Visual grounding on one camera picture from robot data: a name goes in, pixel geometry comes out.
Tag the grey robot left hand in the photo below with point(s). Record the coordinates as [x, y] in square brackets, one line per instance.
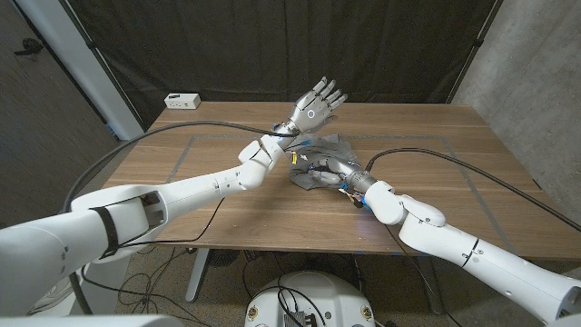
[313, 111]

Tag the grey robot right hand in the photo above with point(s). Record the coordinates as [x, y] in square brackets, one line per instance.
[342, 170]

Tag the grey fabric shorts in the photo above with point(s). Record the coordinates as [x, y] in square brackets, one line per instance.
[336, 147]

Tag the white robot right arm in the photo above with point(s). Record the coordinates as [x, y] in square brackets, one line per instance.
[454, 245]

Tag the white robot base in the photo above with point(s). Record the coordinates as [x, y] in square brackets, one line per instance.
[327, 290]

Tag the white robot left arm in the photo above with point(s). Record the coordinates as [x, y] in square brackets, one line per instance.
[181, 191]

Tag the white power strip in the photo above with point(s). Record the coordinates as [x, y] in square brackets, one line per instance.
[181, 101]

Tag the black backdrop curtain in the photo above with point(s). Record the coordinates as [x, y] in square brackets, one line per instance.
[227, 45]

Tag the grey tape outline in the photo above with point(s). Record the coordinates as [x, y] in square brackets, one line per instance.
[472, 191]

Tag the grey table leg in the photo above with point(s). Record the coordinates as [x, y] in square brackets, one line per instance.
[429, 286]

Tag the black round fan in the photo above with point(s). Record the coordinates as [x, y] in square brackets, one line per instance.
[223, 257]

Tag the grey electronics box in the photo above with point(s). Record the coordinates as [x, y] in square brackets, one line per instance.
[297, 319]

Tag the black backdrop stand pole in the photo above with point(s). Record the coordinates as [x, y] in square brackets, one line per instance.
[476, 43]
[91, 44]

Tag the white table leg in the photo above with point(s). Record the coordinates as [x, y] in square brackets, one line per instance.
[197, 277]

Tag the dark wooden door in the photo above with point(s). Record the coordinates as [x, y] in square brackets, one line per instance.
[41, 113]

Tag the white door frame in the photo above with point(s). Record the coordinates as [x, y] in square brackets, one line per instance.
[91, 68]

